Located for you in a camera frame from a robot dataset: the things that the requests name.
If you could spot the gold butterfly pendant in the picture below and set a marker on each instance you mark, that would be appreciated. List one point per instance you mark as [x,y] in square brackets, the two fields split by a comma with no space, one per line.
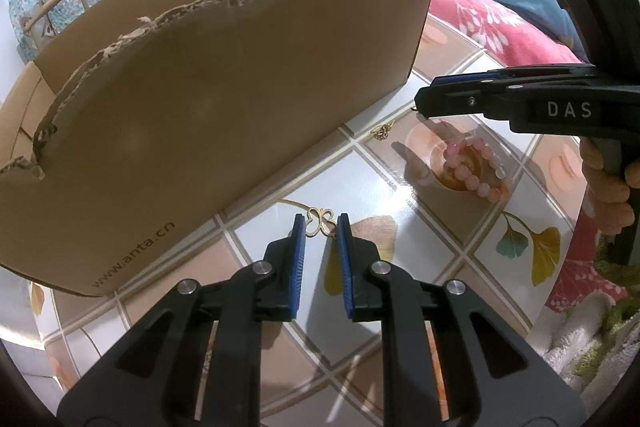
[320,221]

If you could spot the wooden chair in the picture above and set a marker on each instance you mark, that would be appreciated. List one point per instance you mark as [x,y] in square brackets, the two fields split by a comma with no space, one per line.
[39,27]

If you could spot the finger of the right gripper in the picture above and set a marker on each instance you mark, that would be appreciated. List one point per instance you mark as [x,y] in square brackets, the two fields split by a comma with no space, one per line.
[455,95]

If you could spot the person's right hand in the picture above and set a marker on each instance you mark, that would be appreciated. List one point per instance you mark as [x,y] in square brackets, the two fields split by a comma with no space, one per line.
[608,194]

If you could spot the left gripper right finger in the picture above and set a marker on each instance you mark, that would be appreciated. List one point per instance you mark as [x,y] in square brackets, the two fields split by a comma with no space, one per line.
[367,279]

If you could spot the pink floral blanket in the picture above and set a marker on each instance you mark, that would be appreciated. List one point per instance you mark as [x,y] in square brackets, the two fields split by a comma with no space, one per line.
[541,249]

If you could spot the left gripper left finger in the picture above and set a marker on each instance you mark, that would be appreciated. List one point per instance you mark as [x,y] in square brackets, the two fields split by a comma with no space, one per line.
[276,279]

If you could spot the brown cardboard box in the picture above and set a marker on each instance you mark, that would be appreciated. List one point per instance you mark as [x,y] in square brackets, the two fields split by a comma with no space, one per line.
[143,118]

